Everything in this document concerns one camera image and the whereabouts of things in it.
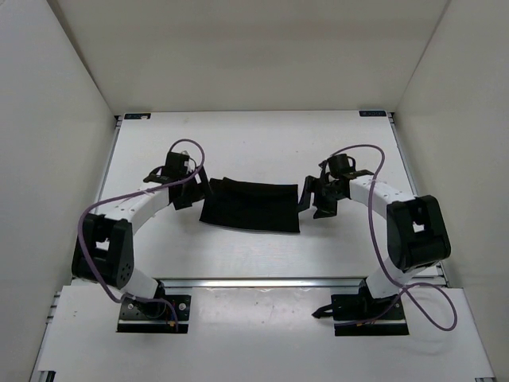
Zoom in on black skirt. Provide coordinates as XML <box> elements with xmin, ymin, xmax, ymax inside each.
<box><xmin>200</xmin><ymin>177</ymin><xmax>300</xmax><ymax>234</ymax></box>

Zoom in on aluminium front rail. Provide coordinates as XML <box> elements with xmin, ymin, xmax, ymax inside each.
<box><xmin>161</xmin><ymin>278</ymin><xmax>363</xmax><ymax>289</ymax></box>

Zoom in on table label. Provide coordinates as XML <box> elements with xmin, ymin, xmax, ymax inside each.
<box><xmin>359</xmin><ymin>110</ymin><xmax>387</xmax><ymax>118</ymax></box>
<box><xmin>123</xmin><ymin>113</ymin><xmax>151</xmax><ymax>120</ymax></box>

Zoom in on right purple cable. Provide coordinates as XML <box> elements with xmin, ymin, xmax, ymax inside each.
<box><xmin>324</xmin><ymin>145</ymin><xmax>458</xmax><ymax>331</ymax></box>

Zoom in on purple cable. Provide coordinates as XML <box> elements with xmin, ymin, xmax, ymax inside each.
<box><xmin>324</xmin><ymin>145</ymin><xmax>458</xmax><ymax>331</ymax></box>
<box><xmin>78</xmin><ymin>138</ymin><xmax>206</xmax><ymax>331</ymax></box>

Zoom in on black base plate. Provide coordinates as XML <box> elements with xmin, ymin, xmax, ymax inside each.
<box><xmin>312</xmin><ymin>293</ymin><xmax>410</xmax><ymax>337</ymax></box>
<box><xmin>117</xmin><ymin>288</ymin><xmax>192</xmax><ymax>334</ymax></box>

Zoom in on left aluminium side rail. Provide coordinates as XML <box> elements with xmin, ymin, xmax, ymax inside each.
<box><xmin>73</xmin><ymin>115</ymin><xmax>122</xmax><ymax>279</ymax></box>

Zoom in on right aluminium side rail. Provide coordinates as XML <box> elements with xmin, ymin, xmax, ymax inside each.
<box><xmin>388</xmin><ymin>112</ymin><xmax>449</xmax><ymax>287</ymax></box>

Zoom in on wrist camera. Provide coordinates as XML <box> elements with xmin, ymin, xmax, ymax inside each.
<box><xmin>319</xmin><ymin>154</ymin><xmax>356</xmax><ymax>179</ymax></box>
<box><xmin>177</xmin><ymin>150</ymin><xmax>196</xmax><ymax>166</ymax></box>

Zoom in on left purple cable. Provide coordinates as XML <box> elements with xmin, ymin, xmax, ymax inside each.
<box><xmin>78</xmin><ymin>138</ymin><xmax>206</xmax><ymax>331</ymax></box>

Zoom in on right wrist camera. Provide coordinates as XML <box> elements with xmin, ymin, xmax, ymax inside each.
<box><xmin>319</xmin><ymin>154</ymin><xmax>356</xmax><ymax>179</ymax></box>

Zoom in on aluminium side rail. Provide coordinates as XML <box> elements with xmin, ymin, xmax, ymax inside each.
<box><xmin>388</xmin><ymin>112</ymin><xmax>449</xmax><ymax>287</ymax></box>
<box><xmin>73</xmin><ymin>115</ymin><xmax>122</xmax><ymax>279</ymax></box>

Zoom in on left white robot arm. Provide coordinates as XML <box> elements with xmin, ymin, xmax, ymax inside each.
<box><xmin>72</xmin><ymin>151</ymin><xmax>212</xmax><ymax>317</ymax></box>

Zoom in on left table label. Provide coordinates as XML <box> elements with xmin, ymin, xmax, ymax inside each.
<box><xmin>123</xmin><ymin>113</ymin><xmax>151</xmax><ymax>120</ymax></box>

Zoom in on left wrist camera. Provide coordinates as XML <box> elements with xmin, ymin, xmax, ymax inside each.
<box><xmin>177</xmin><ymin>150</ymin><xmax>196</xmax><ymax>166</ymax></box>

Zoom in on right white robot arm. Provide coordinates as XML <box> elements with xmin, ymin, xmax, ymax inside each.
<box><xmin>297</xmin><ymin>170</ymin><xmax>451</xmax><ymax>319</ymax></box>

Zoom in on right table label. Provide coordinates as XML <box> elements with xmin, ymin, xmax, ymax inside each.
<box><xmin>359</xmin><ymin>110</ymin><xmax>387</xmax><ymax>118</ymax></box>

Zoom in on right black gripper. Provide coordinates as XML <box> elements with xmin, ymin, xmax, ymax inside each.
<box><xmin>296</xmin><ymin>177</ymin><xmax>345</xmax><ymax>219</ymax></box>

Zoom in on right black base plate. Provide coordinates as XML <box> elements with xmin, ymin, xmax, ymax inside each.
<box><xmin>312</xmin><ymin>293</ymin><xmax>410</xmax><ymax>337</ymax></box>

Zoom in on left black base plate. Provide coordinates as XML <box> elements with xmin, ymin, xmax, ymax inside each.
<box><xmin>117</xmin><ymin>288</ymin><xmax>192</xmax><ymax>334</ymax></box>

